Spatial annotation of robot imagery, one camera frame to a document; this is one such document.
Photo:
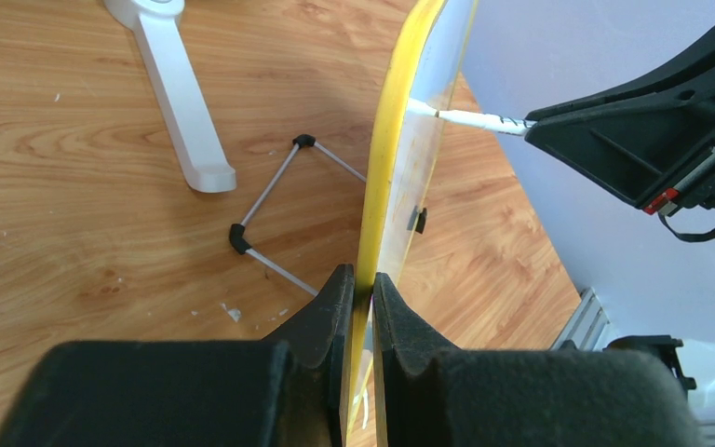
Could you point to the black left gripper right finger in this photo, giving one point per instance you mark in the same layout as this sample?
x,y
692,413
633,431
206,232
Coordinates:
x,y
430,392

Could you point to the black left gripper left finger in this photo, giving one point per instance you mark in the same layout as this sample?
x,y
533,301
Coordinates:
x,y
286,389

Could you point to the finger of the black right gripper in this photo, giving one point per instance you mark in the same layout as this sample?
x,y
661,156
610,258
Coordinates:
x,y
639,149
688,65

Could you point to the white whiteboard marker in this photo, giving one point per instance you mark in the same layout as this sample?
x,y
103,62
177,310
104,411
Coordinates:
x,y
491,122

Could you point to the yellow framed whiteboard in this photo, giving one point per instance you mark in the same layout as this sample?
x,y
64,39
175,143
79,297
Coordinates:
x,y
423,72

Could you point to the metal whiteboard stand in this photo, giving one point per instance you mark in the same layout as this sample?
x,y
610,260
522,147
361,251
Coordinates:
x,y
312,201

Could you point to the white clothes rack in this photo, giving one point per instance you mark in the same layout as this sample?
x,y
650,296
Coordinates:
x,y
155,25

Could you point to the aluminium cage frame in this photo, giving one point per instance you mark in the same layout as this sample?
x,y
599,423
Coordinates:
x,y
589,327

